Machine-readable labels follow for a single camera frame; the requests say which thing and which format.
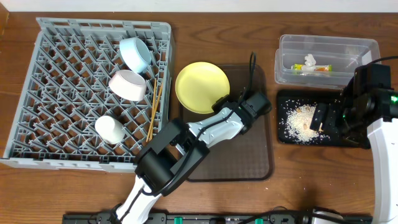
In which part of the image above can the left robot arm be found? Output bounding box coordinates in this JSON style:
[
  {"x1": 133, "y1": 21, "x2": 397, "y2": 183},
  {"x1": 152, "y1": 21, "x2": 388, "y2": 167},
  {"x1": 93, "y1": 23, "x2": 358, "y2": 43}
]
[{"x1": 109, "y1": 91, "x2": 272, "y2": 223}]

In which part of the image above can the light blue bowl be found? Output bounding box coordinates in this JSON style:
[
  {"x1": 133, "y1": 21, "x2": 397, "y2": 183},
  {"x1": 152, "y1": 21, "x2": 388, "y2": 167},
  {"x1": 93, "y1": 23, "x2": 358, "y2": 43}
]
[{"x1": 119, "y1": 37, "x2": 152, "y2": 73}]

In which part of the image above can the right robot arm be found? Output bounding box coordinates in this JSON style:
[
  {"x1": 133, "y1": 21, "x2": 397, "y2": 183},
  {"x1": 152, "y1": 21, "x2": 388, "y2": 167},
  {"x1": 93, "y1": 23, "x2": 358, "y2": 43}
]
[{"x1": 310, "y1": 62, "x2": 397, "y2": 223}]

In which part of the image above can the clear plastic bin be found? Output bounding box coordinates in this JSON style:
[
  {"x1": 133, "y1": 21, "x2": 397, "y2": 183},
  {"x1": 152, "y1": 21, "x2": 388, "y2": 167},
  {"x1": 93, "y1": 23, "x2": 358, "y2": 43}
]
[{"x1": 274, "y1": 34, "x2": 381, "y2": 90}]

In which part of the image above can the grey dishwasher rack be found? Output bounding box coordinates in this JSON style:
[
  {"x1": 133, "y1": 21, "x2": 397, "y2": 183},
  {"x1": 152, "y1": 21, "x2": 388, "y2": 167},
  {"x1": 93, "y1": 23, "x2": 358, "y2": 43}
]
[{"x1": 1, "y1": 17, "x2": 175, "y2": 172}]

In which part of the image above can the rice food waste pile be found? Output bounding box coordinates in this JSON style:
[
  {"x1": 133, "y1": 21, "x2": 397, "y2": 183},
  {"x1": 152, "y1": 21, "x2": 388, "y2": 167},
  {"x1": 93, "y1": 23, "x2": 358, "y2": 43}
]
[{"x1": 277, "y1": 97, "x2": 338, "y2": 146}]

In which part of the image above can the pink bowl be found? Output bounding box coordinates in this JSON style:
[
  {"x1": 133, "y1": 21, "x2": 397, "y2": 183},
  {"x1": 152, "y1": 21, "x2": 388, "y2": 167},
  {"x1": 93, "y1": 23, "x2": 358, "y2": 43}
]
[{"x1": 109, "y1": 70, "x2": 147, "y2": 101}]

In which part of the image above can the green snack wrapper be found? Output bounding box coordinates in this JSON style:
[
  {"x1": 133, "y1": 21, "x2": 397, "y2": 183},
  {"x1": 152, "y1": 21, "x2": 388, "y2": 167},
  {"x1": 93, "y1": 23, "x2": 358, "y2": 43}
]
[{"x1": 291, "y1": 63, "x2": 333, "y2": 75}]

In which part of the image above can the wooden chopstick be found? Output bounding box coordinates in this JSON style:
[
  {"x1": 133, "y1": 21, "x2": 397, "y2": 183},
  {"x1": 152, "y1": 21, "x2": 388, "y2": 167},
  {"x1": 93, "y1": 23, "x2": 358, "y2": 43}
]
[
  {"x1": 146, "y1": 78, "x2": 157, "y2": 142},
  {"x1": 152, "y1": 82, "x2": 164, "y2": 137}
]

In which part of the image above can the black tray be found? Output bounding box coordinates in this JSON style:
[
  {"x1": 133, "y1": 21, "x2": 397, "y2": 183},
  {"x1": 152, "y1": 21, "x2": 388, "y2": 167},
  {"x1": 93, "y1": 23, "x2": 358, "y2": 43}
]
[{"x1": 277, "y1": 90, "x2": 355, "y2": 147}]

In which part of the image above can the brown serving tray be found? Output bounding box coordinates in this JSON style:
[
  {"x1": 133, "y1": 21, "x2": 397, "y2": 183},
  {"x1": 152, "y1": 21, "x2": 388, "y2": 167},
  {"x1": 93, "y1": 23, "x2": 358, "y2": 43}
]
[{"x1": 180, "y1": 65, "x2": 274, "y2": 182}]

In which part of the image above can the yellow plate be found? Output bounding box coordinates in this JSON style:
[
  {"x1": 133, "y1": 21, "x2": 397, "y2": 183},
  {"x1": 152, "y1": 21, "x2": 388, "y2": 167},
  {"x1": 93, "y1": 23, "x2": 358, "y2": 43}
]
[{"x1": 175, "y1": 62, "x2": 230, "y2": 114}]

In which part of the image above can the white cup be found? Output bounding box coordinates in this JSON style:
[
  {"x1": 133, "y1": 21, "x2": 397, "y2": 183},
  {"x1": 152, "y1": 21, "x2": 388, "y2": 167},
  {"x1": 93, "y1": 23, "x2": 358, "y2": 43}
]
[{"x1": 95, "y1": 116, "x2": 125, "y2": 144}]

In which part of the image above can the white tissue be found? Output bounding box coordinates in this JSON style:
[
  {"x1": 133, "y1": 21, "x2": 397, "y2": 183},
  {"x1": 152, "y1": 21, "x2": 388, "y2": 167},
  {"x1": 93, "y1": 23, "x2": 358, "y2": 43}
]
[{"x1": 305, "y1": 54, "x2": 316, "y2": 67}]

